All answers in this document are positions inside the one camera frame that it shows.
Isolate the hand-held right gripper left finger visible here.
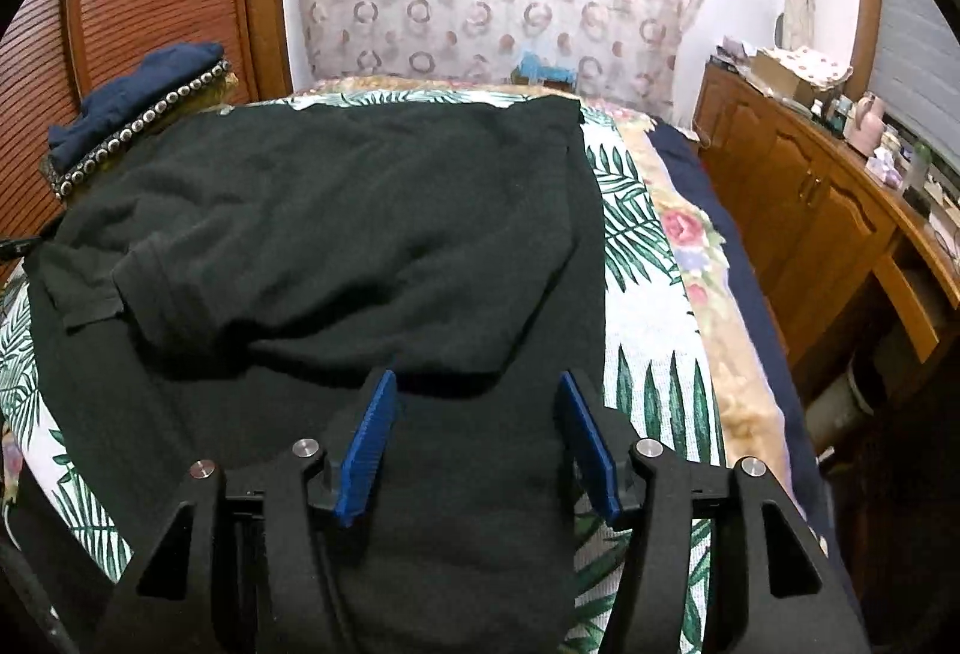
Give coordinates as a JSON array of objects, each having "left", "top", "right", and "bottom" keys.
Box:
[{"left": 94, "top": 369, "right": 398, "bottom": 654}]

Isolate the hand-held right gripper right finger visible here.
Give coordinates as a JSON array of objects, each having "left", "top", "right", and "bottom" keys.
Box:
[{"left": 553, "top": 370, "right": 875, "bottom": 654}]

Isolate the black t-shirt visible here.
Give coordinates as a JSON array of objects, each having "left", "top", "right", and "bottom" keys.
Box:
[{"left": 22, "top": 95, "right": 608, "bottom": 654}]

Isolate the leaf print blanket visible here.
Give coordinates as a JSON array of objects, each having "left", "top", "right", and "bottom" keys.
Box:
[{"left": 0, "top": 91, "right": 728, "bottom": 654}]

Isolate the navy bed sheet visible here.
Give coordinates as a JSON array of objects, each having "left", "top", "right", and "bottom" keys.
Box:
[{"left": 649, "top": 121, "right": 833, "bottom": 550}]

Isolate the floral blanket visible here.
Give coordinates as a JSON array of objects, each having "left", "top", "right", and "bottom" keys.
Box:
[{"left": 289, "top": 76, "right": 803, "bottom": 467}]

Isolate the waste bin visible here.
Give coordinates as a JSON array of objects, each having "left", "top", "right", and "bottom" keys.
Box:
[{"left": 806, "top": 354, "right": 878, "bottom": 452}]

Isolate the wooden sideboard cabinet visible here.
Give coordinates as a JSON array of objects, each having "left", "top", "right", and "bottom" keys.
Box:
[{"left": 694, "top": 61, "right": 960, "bottom": 400}]

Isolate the box with blue contents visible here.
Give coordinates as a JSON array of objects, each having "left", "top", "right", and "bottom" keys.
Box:
[{"left": 512, "top": 50, "right": 578, "bottom": 92}]

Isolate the pink tissue box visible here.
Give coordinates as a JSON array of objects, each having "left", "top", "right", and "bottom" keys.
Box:
[{"left": 868, "top": 148, "right": 905, "bottom": 186}]

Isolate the row of toiletry bottles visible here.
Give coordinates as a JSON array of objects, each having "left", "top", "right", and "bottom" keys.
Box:
[{"left": 814, "top": 91, "right": 852, "bottom": 134}]

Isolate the pink thermos jug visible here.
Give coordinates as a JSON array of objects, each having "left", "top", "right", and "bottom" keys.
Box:
[{"left": 844, "top": 91, "right": 886, "bottom": 149}]

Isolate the white printed cloth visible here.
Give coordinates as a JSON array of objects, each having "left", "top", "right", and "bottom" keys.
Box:
[{"left": 761, "top": 45, "right": 854, "bottom": 89}]

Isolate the grey window blind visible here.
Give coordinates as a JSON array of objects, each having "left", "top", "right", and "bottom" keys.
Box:
[{"left": 874, "top": 0, "right": 960, "bottom": 152}]

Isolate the dark ring pattern garment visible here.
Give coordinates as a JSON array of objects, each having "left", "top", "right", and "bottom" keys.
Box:
[{"left": 49, "top": 61, "right": 237, "bottom": 201}]

